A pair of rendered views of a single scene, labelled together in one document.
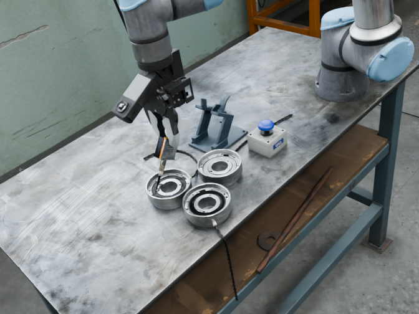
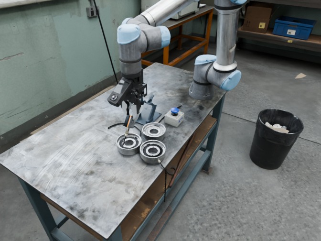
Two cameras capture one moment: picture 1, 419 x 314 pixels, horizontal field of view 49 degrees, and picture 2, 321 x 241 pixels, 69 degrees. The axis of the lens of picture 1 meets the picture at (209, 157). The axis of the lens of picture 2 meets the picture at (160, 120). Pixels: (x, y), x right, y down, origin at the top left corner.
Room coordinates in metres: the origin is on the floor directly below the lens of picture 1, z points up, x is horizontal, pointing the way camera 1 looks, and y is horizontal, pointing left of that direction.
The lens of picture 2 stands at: (0.08, 0.24, 1.49)
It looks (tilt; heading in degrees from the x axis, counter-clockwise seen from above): 36 degrees down; 339
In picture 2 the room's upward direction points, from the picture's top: 2 degrees clockwise
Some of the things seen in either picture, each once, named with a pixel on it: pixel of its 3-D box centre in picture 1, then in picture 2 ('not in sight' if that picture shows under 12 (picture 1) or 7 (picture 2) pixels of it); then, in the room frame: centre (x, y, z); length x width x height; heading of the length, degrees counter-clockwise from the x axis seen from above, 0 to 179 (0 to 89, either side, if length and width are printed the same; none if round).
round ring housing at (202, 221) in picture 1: (207, 205); (153, 152); (0.73, 0.02, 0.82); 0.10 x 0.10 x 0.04
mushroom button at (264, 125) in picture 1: (266, 131); (174, 113); (0.92, -0.15, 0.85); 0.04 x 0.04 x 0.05
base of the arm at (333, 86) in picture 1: (341, 73); (202, 86); (1.13, -0.41, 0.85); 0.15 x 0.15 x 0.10
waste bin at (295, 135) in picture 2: not in sight; (272, 140); (1.14, -1.17, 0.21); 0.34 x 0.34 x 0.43
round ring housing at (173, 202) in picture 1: (169, 189); (129, 144); (0.81, 0.10, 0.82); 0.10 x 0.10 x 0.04
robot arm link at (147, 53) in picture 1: (150, 46); (130, 65); (0.85, 0.07, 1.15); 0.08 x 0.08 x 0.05
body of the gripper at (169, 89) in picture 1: (163, 81); (133, 84); (0.85, 0.06, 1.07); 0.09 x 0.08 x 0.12; 130
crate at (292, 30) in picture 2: not in sight; (293, 27); (2.90, -2.99, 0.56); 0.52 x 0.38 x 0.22; 36
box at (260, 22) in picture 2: not in sight; (259, 17); (3.31, -2.63, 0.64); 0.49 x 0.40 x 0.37; 44
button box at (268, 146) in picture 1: (269, 137); (175, 116); (0.93, -0.15, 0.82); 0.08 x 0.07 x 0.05; 129
